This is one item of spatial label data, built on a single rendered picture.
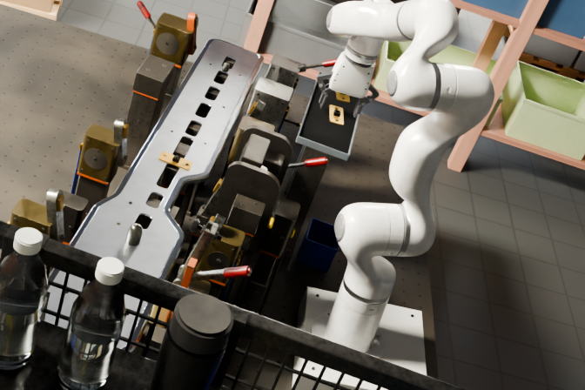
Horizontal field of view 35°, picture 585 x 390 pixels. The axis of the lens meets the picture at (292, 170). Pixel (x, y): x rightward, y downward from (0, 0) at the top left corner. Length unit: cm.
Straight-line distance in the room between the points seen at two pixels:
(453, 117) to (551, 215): 293
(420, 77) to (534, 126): 288
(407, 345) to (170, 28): 116
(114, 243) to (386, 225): 60
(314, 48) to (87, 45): 149
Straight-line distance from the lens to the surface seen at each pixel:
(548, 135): 473
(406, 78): 184
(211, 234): 183
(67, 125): 290
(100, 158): 230
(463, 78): 189
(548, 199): 493
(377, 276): 215
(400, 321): 247
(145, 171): 229
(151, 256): 206
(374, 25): 216
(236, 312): 119
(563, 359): 400
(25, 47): 325
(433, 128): 195
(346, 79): 236
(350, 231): 205
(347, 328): 226
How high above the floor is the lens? 237
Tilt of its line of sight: 34 degrees down
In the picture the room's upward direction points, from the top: 21 degrees clockwise
